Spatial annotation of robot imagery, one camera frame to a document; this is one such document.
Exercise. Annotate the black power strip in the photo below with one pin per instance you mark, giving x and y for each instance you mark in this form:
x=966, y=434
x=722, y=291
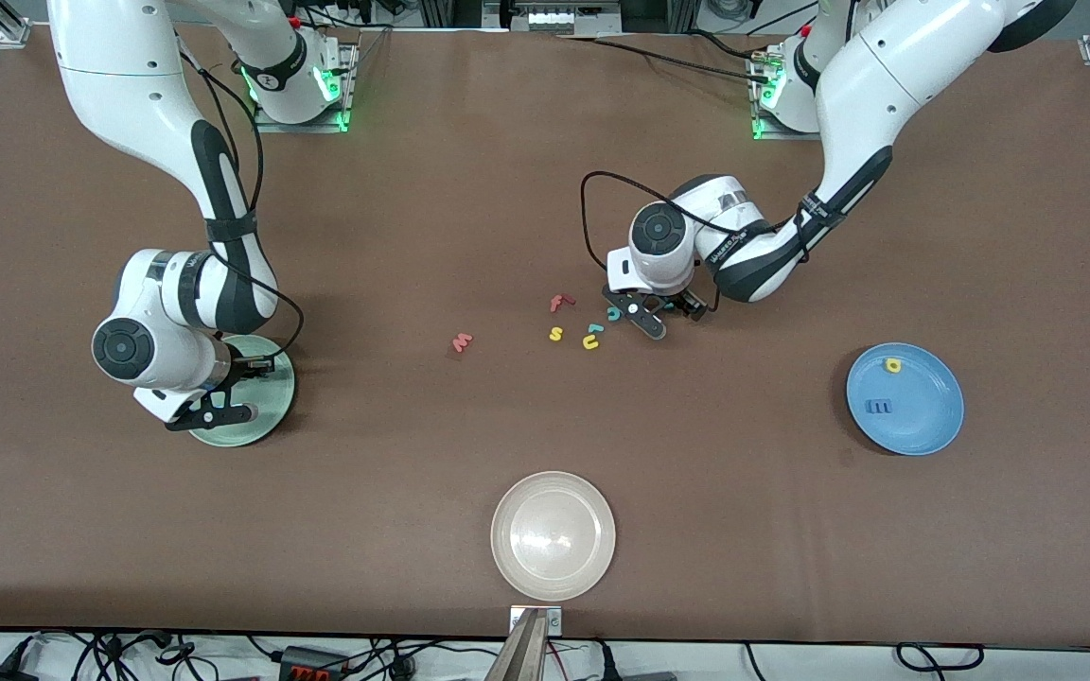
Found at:
x=304, y=662

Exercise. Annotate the red letter f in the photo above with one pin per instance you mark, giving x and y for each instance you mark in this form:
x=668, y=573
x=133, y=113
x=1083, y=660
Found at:
x=556, y=304

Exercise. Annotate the beige camera stand pole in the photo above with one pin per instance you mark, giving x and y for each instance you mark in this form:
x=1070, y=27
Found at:
x=521, y=657

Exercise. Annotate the aluminium frame post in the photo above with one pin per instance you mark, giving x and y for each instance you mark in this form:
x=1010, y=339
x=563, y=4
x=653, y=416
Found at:
x=436, y=11
x=685, y=11

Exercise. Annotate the small metal mounting plate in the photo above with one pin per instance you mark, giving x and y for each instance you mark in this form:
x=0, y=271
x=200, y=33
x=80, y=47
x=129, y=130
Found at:
x=554, y=619

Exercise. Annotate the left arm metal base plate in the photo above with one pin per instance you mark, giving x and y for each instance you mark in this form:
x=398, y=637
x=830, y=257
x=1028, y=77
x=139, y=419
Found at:
x=782, y=136

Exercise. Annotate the blue letter E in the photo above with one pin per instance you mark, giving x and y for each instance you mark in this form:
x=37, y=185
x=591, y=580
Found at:
x=879, y=407

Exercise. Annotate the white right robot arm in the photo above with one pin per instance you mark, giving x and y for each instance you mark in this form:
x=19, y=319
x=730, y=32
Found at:
x=119, y=76

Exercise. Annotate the blue plate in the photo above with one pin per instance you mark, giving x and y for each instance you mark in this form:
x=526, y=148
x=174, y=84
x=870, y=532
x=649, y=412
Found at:
x=905, y=398

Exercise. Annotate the red letter w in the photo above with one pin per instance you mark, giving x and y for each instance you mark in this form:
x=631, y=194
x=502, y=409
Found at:
x=462, y=342

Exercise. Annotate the grey control box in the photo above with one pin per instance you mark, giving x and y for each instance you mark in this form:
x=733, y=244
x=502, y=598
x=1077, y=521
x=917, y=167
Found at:
x=550, y=19

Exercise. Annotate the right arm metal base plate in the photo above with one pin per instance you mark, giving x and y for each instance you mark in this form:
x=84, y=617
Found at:
x=271, y=127

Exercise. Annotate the brown table mat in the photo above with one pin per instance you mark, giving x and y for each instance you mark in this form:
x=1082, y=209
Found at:
x=545, y=189

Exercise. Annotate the beige plate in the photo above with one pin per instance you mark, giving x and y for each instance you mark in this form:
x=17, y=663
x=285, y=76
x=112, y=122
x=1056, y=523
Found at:
x=553, y=535

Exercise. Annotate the light green plate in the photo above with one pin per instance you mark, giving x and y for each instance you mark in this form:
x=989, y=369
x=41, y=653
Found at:
x=275, y=402

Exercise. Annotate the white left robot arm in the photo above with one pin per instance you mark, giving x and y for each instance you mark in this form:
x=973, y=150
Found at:
x=914, y=66

